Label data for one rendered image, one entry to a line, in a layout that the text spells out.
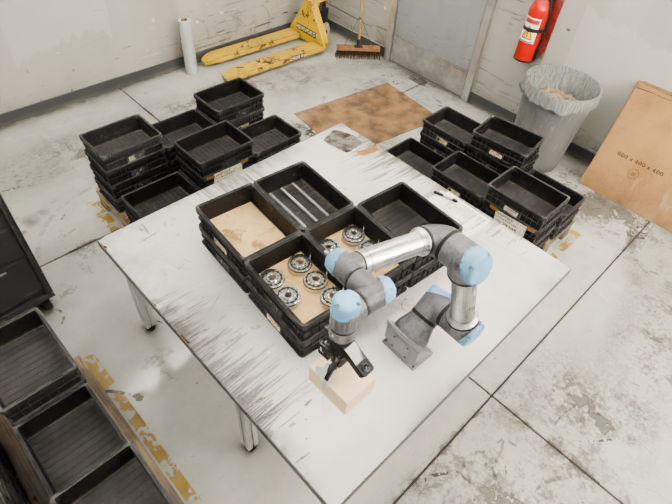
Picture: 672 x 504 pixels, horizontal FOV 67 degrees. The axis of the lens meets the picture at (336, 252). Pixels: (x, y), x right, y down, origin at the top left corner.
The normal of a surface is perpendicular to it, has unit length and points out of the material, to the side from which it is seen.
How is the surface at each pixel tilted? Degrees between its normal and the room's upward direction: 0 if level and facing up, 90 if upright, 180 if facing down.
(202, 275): 0
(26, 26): 90
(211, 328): 0
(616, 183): 72
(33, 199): 0
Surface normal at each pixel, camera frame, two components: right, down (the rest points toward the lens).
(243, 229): 0.07, -0.68
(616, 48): -0.72, 0.47
